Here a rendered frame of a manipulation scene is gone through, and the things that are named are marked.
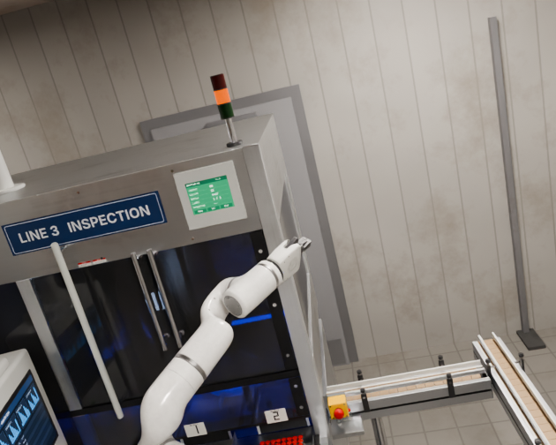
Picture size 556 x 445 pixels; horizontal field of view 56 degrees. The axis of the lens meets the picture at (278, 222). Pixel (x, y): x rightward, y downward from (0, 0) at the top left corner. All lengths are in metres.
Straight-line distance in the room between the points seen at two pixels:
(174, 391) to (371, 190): 2.78
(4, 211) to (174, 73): 1.95
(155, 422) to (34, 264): 1.07
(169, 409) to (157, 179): 0.91
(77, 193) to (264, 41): 2.03
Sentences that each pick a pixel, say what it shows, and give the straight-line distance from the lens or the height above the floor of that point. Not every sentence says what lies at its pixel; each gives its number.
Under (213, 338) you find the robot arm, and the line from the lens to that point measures 1.27.
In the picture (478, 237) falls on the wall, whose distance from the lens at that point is 4.03.
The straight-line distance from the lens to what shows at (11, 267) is 2.19.
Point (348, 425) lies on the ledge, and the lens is 2.33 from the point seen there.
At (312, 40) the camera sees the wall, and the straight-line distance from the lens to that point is 3.63.
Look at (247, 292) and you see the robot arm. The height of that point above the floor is 1.82.
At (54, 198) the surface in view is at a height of 2.07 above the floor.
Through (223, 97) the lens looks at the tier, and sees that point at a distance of 1.86.
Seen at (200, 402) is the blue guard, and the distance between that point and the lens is 2.24.
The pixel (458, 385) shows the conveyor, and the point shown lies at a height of 0.93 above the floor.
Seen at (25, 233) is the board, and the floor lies 1.97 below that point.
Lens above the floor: 2.35
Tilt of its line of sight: 17 degrees down
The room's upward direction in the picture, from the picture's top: 14 degrees counter-clockwise
